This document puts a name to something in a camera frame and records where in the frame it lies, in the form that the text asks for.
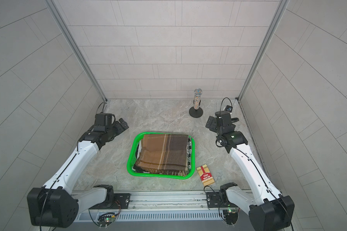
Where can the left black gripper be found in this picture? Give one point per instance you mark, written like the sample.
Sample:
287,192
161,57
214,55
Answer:
120,128

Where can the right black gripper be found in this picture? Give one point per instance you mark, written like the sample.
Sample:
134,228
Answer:
215,121

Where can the green plastic basket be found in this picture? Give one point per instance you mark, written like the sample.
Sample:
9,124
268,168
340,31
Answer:
162,176

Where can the black white smiley scarf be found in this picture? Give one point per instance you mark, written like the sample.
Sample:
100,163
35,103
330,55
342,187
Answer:
190,150

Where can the brown plaid fringed scarf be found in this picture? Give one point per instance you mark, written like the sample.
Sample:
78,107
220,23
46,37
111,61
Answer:
163,154

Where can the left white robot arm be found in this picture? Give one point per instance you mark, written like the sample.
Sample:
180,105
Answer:
53,205

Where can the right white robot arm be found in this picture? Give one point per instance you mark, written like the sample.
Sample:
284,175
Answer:
267,208

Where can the red playing card box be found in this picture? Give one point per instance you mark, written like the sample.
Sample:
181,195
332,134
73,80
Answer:
205,175

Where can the left green circuit board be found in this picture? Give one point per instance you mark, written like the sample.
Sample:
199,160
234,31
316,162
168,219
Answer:
106,219

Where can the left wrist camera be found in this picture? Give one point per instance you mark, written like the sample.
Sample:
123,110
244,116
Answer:
103,122

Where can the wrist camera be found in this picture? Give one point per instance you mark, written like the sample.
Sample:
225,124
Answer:
103,122
229,108

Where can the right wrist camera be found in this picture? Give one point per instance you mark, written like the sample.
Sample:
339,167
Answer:
229,108

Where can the aluminium rail base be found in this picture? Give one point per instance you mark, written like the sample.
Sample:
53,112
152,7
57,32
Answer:
170,206

